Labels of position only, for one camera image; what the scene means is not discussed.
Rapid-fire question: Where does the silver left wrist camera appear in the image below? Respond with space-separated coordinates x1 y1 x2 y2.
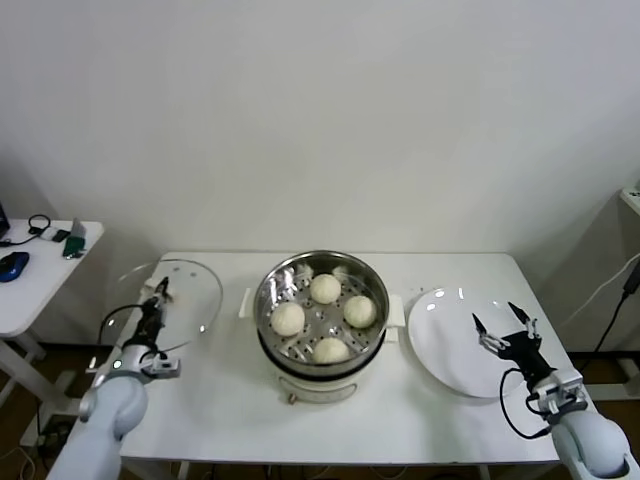
139 351 183 382

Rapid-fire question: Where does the black looped cable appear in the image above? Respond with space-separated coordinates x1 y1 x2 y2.
27 213 54 237

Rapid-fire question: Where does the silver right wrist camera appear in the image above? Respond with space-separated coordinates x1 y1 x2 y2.
534 370 589 419

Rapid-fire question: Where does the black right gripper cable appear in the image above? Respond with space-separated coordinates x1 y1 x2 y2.
499 367 554 442

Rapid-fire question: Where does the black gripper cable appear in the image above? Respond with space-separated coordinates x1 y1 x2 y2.
98 303 147 347
499 367 554 442

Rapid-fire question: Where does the blue computer mouse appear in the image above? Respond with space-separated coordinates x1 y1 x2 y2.
0 250 32 284

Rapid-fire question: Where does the white steamed baozi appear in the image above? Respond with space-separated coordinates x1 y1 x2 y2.
269 301 307 338
309 273 343 306
342 295 378 329
311 336 351 365

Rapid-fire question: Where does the stainless steel steamer basket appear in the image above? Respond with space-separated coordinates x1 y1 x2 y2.
241 249 405 369

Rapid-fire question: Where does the glass pot lid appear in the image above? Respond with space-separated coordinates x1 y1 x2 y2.
113 257 225 352

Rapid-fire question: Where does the white wall cable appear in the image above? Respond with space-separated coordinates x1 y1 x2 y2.
559 252 639 332

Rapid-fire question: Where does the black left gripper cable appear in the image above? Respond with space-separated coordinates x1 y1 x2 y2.
98 303 147 347

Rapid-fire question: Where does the white electric cooker base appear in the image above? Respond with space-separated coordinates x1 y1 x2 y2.
257 324 402 404

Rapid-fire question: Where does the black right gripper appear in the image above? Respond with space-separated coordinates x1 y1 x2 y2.
471 300 558 384

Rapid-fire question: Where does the white round plate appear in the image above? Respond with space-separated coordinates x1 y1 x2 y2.
407 286 533 400

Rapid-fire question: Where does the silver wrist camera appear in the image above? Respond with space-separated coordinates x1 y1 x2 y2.
139 351 183 382
534 370 589 419

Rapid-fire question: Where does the black power cable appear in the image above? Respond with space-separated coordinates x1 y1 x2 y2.
593 259 640 354

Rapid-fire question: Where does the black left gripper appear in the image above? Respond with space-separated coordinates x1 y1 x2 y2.
130 279 172 352

